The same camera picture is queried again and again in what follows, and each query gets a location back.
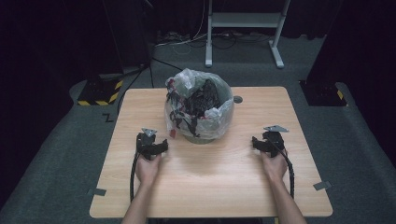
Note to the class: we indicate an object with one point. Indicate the person's left hand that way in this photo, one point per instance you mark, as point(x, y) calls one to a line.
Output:
point(148, 171)

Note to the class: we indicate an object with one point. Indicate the yellow black striped base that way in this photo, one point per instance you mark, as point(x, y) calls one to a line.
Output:
point(323, 95)
point(99, 93)

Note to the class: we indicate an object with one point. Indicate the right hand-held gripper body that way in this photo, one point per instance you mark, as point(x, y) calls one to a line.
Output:
point(274, 141)

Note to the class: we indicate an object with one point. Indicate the grey table grommet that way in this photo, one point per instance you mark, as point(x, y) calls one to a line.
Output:
point(237, 99)

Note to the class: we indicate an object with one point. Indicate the black crumpled plastic waste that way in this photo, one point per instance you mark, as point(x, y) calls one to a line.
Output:
point(202, 99)

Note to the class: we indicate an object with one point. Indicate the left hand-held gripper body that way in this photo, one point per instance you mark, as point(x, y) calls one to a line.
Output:
point(145, 145)

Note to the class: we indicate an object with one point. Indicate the person's right hand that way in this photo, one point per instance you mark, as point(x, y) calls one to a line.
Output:
point(274, 168)

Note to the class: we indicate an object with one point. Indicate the clear plastic bag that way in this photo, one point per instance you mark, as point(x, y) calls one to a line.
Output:
point(214, 119)

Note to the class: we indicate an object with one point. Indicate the grey tape strip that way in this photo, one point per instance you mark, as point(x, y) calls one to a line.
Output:
point(322, 185)
point(97, 192)

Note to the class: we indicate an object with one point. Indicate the white metal stand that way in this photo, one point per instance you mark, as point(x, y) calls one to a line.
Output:
point(243, 19)

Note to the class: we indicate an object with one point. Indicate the green plastic bin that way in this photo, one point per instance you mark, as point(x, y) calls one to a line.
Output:
point(199, 140)

